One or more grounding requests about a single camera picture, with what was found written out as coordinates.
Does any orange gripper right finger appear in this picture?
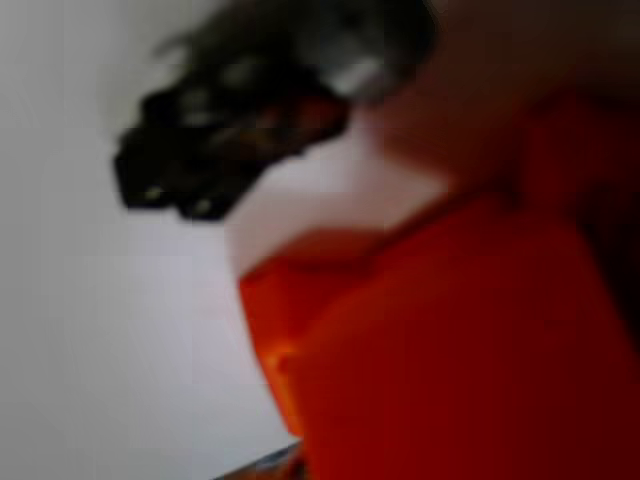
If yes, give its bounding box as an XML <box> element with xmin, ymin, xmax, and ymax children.
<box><xmin>349</xmin><ymin>0</ymin><xmax>640</xmax><ymax>321</ymax></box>

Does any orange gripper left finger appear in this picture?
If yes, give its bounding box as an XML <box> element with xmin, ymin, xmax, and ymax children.
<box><xmin>236</xmin><ymin>187</ymin><xmax>640</xmax><ymax>480</ymax></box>

